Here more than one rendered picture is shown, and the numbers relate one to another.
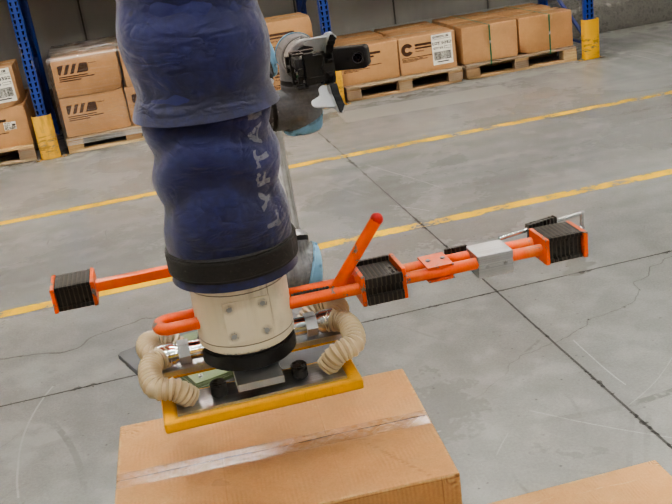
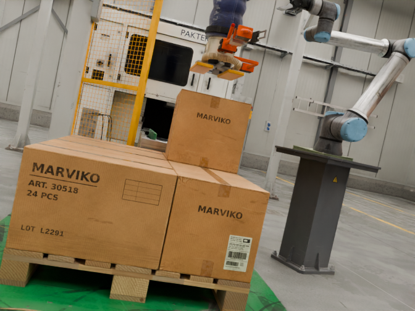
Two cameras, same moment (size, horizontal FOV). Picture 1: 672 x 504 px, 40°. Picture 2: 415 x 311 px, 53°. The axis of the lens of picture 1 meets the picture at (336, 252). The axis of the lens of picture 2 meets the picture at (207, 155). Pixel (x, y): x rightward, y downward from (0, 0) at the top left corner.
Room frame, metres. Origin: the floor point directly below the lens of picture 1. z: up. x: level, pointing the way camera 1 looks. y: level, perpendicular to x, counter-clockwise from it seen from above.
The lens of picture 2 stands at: (1.54, -2.43, 0.73)
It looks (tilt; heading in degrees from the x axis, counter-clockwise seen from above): 3 degrees down; 90
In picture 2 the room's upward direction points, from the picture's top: 12 degrees clockwise
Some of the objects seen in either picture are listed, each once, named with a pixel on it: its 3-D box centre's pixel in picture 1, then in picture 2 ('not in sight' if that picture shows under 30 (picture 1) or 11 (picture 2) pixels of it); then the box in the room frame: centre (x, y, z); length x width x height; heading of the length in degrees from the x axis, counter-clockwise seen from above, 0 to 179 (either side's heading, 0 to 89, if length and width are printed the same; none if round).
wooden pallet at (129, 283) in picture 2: not in sight; (132, 240); (1.24, -0.19, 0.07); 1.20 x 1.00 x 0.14; 100
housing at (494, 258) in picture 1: (489, 258); (237, 39); (1.57, -0.28, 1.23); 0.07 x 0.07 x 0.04; 11
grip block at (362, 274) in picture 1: (378, 279); (228, 45); (1.53, -0.07, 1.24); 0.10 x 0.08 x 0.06; 11
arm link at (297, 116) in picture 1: (297, 106); (323, 30); (2.05, 0.04, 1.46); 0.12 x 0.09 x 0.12; 104
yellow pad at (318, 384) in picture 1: (260, 385); (201, 65); (1.39, 0.16, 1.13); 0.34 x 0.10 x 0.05; 101
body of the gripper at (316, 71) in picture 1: (310, 65); (300, 2); (1.88, 0.00, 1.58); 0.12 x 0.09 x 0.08; 10
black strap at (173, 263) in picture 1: (231, 247); (223, 34); (1.49, 0.18, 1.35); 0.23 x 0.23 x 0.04
